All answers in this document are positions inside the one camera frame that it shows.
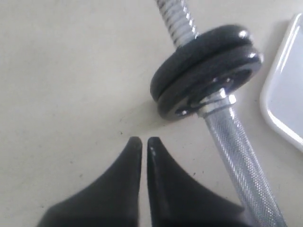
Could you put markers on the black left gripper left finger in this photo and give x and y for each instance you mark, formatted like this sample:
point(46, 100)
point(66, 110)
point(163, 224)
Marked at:
point(110, 201)

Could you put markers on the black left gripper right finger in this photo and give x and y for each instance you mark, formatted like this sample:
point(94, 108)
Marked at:
point(177, 200)

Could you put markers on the chrome threaded dumbbell bar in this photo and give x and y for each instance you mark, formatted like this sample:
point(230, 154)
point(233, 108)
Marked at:
point(226, 129)

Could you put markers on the black weight plate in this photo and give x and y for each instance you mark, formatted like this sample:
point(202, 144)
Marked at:
point(204, 47)

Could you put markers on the black weight plate far end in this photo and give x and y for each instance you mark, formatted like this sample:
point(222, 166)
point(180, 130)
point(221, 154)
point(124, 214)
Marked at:
point(229, 70)

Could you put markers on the white rectangular tray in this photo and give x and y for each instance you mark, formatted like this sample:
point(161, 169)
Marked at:
point(281, 98)

